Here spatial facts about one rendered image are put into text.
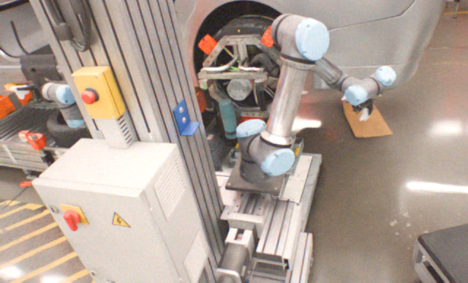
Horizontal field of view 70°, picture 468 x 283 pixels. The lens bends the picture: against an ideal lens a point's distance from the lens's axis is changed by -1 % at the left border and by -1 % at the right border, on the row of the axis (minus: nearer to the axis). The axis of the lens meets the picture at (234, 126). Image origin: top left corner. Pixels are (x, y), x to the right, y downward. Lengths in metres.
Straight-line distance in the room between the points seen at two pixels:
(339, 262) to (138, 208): 1.48
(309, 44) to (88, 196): 0.74
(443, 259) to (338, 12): 1.28
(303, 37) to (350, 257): 1.44
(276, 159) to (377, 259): 1.16
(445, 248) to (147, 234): 1.35
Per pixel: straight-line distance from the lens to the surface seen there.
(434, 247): 1.84
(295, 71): 1.10
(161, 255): 0.97
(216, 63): 2.28
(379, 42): 2.01
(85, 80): 0.92
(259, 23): 2.11
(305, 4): 1.98
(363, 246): 2.21
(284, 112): 1.13
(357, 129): 3.09
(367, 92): 1.37
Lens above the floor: 1.73
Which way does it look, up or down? 32 degrees down
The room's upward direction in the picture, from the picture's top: 11 degrees counter-clockwise
